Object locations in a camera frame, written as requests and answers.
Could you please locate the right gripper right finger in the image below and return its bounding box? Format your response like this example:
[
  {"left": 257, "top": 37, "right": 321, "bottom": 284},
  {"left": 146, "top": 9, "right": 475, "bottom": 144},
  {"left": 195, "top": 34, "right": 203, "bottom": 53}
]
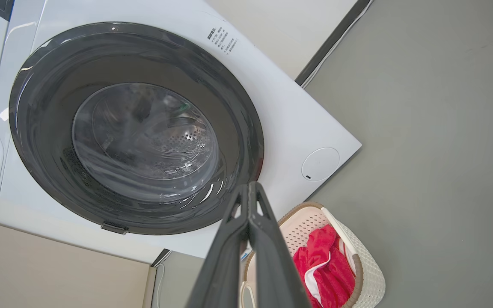
[{"left": 249, "top": 181, "right": 312, "bottom": 308}]

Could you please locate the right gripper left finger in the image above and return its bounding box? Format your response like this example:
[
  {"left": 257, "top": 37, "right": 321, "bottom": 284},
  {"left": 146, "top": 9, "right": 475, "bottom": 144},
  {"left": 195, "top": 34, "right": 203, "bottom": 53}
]
[{"left": 186, "top": 183, "right": 251, "bottom": 308}]

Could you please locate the beige perforated laundry basket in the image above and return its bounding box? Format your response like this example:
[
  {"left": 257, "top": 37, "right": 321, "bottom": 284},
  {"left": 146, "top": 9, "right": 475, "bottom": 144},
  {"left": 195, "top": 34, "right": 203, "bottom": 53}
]
[{"left": 239, "top": 202, "right": 386, "bottom": 308}]

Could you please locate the red and white garment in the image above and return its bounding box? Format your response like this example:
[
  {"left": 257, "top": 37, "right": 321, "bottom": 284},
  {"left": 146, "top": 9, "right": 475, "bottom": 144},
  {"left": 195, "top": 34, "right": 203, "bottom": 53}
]
[{"left": 292, "top": 225, "right": 356, "bottom": 308}]

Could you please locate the round white filter cover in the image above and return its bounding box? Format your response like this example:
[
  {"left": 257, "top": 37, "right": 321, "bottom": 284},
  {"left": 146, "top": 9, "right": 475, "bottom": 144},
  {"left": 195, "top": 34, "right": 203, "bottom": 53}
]
[{"left": 301, "top": 147, "right": 341, "bottom": 182}]

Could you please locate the dark round washing machine door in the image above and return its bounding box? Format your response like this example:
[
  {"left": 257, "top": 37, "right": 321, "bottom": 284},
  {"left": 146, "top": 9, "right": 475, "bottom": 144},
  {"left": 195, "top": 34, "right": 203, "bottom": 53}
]
[{"left": 9, "top": 21, "right": 265, "bottom": 236}]

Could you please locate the white washing machine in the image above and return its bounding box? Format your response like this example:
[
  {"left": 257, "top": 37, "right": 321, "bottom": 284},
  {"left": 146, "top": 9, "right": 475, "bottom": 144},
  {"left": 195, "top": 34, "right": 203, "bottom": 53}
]
[{"left": 0, "top": 0, "right": 362, "bottom": 264}]

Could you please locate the black baseboard strip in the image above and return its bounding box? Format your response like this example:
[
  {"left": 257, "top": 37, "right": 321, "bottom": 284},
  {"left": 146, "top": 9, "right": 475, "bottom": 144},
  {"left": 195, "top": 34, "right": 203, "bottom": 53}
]
[{"left": 294, "top": 0, "right": 371, "bottom": 85}]

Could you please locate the thin white cable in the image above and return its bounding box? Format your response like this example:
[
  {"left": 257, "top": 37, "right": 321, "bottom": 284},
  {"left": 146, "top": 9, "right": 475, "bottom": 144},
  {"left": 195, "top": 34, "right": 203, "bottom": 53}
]
[{"left": 300, "top": 0, "right": 376, "bottom": 89}]

